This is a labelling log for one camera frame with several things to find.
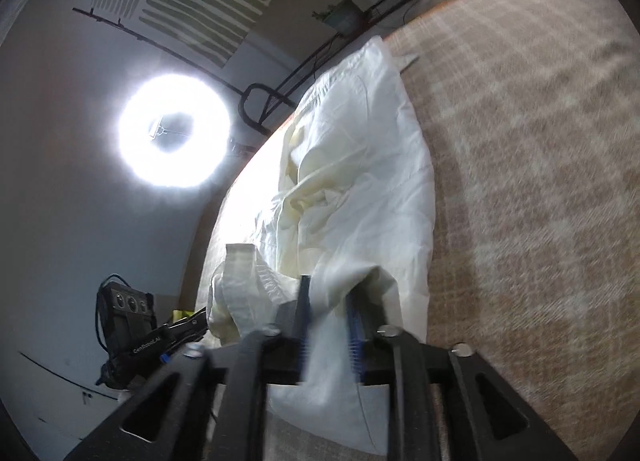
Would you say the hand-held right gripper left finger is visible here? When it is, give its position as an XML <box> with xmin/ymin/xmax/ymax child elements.
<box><xmin>65</xmin><ymin>275</ymin><xmax>313</xmax><ymax>461</ymax></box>

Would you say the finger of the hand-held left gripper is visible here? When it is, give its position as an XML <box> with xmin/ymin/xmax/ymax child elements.
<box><xmin>160</xmin><ymin>307</ymin><xmax>209</xmax><ymax>357</ymax></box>

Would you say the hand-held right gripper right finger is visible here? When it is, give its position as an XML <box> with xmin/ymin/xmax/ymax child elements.
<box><xmin>345</xmin><ymin>286</ymin><xmax>576</xmax><ymax>461</ymax></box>

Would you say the white garment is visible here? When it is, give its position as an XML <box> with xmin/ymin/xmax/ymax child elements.
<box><xmin>207</xmin><ymin>36</ymin><xmax>436</xmax><ymax>457</ymax></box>

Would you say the beige plaid blanket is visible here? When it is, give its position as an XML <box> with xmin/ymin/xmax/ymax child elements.
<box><xmin>195</xmin><ymin>0</ymin><xmax>640</xmax><ymax>461</ymax></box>

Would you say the black cable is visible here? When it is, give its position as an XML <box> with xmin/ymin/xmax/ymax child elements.
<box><xmin>91</xmin><ymin>272</ymin><xmax>123</xmax><ymax>354</ymax></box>

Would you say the ring light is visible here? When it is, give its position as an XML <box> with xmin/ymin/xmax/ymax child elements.
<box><xmin>116</xmin><ymin>72</ymin><xmax>233</xmax><ymax>188</ymax></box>

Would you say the black metal bed frame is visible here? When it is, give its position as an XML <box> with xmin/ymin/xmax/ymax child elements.
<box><xmin>239</xmin><ymin>0</ymin><xmax>551</xmax><ymax>136</ymax></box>

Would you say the black wall rod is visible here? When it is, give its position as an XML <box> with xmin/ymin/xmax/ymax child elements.
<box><xmin>72</xmin><ymin>6</ymin><xmax>251</xmax><ymax>92</ymax></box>

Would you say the green striped wall poster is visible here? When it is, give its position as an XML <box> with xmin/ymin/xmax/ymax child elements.
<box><xmin>92</xmin><ymin>0</ymin><xmax>278</xmax><ymax>69</ymax></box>

